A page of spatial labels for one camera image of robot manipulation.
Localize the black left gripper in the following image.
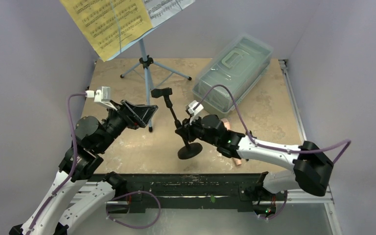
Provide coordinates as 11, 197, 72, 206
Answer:
97, 98, 158, 152

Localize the black microphone desk stand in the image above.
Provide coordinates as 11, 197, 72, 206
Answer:
151, 88, 203, 160

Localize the yellow sheet music page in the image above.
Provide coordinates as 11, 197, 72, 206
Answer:
60, 0, 153, 61

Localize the white sheet music page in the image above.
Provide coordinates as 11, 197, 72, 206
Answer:
143, 0, 195, 27

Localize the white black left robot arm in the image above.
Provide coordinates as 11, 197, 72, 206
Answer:
9, 100, 158, 235

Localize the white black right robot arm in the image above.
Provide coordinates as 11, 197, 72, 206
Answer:
175, 115, 334, 199

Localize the clear plastic storage box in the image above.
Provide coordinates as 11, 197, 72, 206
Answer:
192, 34, 273, 118

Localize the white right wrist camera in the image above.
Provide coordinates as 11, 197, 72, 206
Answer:
186, 100, 204, 125

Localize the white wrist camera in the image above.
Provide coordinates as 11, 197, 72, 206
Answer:
186, 100, 204, 125
85, 86, 117, 111

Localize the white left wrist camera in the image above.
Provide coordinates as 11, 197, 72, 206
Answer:
85, 86, 117, 111

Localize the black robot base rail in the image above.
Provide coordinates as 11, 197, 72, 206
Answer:
106, 173, 287, 214

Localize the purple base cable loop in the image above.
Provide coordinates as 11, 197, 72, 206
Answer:
105, 190, 162, 230

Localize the aluminium frame rail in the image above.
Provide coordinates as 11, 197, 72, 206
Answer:
278, 59, 333, 204

